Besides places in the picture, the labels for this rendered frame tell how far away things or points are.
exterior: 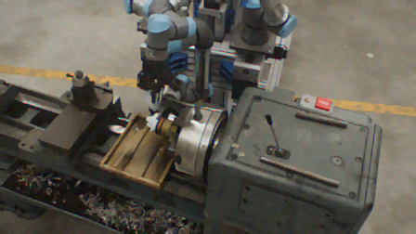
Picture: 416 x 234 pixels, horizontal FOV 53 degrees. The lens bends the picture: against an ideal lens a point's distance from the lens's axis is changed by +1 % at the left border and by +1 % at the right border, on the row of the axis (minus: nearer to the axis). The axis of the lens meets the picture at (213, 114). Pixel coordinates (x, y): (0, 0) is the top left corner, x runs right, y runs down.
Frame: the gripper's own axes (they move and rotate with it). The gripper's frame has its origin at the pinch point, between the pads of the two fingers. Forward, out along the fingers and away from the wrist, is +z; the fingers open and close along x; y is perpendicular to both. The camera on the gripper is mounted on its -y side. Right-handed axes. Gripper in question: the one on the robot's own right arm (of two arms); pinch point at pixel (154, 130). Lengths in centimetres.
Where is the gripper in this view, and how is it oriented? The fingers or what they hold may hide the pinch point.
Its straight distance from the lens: 182.8
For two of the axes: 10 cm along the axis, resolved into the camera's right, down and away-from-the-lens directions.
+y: -9.3, -2.9, 2.2
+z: -3.7, 6.7, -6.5
